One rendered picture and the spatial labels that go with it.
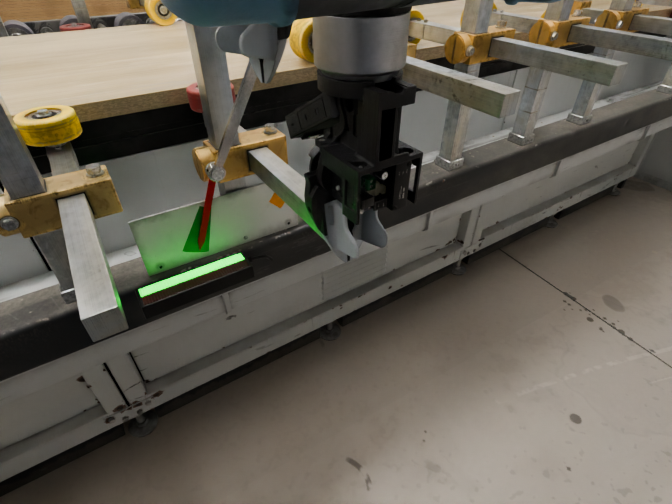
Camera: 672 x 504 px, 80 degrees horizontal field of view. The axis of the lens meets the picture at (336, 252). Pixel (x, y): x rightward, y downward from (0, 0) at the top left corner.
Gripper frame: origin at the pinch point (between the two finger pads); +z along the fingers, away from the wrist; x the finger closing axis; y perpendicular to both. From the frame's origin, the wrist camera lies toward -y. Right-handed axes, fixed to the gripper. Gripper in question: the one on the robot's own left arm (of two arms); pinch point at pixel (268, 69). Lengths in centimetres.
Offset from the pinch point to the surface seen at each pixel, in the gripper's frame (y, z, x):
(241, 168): -0.5, 15.3, -8.4
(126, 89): -0.7, 8.8, -36.4
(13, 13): -163, 57, -573
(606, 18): -90, 3, 21
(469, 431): -35, 99, 31
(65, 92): 6.5, 8.9, -43.1
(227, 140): 2.5, 9.5, -6.6
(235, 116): 1.6, 6.2, -5.2
